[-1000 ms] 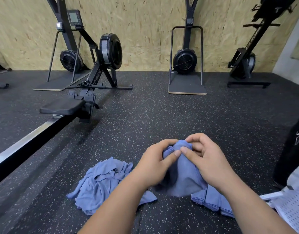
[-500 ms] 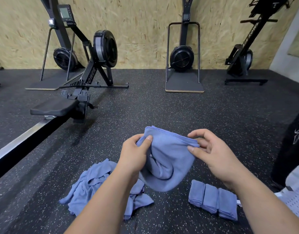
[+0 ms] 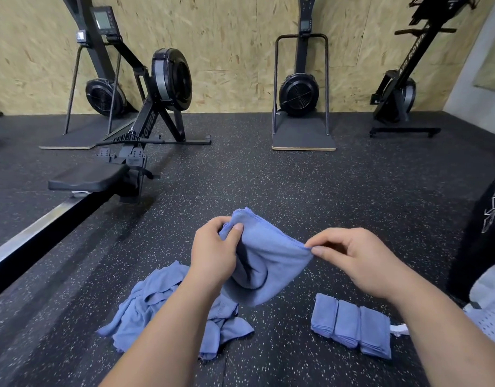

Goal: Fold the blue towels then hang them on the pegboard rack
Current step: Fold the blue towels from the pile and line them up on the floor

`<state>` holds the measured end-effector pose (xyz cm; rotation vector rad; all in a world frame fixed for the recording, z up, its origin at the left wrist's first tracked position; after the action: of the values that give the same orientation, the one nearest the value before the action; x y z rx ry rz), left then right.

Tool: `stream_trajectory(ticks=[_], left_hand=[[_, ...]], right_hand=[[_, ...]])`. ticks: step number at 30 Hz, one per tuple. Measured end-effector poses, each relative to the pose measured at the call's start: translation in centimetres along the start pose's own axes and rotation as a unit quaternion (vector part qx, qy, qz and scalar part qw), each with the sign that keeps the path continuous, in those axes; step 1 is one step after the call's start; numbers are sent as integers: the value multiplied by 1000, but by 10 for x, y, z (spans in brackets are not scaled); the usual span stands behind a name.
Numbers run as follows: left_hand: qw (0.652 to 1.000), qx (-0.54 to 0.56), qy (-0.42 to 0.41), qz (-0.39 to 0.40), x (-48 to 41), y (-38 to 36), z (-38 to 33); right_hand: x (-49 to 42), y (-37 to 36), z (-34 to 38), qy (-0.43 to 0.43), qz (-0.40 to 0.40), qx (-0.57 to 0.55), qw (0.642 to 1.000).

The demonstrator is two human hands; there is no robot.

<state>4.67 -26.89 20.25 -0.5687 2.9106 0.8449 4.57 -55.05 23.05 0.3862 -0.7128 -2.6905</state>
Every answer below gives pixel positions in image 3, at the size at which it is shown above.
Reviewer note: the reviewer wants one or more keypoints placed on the person's left hand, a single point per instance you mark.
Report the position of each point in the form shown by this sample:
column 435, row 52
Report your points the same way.
column 213, row 254

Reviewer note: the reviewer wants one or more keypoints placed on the person's right hand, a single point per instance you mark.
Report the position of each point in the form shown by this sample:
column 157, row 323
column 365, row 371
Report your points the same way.
column 360, row 258

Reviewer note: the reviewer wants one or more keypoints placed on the row of blue towels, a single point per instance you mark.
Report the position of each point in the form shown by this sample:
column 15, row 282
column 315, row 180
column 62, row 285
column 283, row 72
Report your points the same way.
column 272, row 254

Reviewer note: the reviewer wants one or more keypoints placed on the plain blue towel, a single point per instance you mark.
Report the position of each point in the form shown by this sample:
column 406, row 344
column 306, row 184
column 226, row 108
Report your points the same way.
column 347, row 322
column 324, row 314

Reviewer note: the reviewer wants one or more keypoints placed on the blue towel with wave print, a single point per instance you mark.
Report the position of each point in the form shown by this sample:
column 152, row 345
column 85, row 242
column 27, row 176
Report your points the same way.
column 375, row 333

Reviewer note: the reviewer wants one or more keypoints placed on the blue towel pile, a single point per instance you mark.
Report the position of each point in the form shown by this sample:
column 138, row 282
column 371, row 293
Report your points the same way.
column 147, row 306

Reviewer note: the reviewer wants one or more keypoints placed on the white perforated metal rack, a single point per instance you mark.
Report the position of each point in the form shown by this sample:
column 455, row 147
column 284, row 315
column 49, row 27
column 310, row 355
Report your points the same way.
column 489, row 310

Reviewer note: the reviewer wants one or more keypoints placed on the person's left forearm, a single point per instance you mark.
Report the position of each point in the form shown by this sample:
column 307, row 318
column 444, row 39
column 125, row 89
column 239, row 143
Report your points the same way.
column 163, row 342

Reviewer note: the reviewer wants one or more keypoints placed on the person's right forearm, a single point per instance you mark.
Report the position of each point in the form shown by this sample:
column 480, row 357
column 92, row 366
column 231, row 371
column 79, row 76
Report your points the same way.
column 449, row 338

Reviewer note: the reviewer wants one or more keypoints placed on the black printed punching bag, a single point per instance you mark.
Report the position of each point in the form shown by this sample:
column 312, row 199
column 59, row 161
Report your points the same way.
column 483, row 229

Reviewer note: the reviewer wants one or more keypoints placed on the black upright exercise machine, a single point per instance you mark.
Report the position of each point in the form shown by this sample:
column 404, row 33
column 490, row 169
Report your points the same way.
column 397, row 92

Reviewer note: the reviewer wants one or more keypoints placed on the black ski trainer wooden-edged platform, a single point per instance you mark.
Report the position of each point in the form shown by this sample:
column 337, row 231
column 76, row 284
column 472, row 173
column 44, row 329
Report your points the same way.
column 300, row 94

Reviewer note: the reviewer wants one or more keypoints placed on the black ski trainer grey platform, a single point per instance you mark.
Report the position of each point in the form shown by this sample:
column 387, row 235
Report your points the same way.
column 98, row 96

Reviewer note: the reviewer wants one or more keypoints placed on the black rowing machine with rail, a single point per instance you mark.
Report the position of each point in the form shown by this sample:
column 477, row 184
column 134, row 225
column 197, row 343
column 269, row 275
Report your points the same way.
column 78, row 177

